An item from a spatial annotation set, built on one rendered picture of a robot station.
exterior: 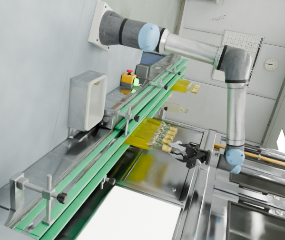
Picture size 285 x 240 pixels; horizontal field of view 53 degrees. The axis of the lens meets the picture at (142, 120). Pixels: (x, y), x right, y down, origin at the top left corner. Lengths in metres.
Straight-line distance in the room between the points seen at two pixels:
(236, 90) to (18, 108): 0.81
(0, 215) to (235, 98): 0.93
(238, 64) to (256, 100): 6.29
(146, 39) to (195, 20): 6.03
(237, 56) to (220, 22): 5.97
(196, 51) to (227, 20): 5.85
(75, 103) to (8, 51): 0.43
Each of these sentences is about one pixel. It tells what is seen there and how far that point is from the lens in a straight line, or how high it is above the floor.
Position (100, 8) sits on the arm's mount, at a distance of 1.31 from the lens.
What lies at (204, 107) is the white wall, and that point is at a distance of 7.59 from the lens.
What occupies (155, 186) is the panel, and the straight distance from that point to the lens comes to 1.40.
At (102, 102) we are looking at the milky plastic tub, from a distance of 1.36.
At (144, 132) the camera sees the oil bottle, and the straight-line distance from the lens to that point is 1.52.
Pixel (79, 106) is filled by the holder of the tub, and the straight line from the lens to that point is 1.23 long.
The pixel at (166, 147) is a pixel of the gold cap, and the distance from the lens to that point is 1.45.
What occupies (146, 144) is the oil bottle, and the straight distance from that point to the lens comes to 1.46.
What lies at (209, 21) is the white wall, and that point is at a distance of 7.21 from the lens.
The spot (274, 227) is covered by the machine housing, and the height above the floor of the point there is 1.72.
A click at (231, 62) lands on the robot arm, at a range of 1.23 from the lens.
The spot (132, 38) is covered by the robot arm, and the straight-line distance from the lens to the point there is 1.26.
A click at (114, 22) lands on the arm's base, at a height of 0.84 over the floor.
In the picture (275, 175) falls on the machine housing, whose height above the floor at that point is 1.77.
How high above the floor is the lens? 1.32
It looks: 13 degrees down
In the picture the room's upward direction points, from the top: 105 degrees clockwise
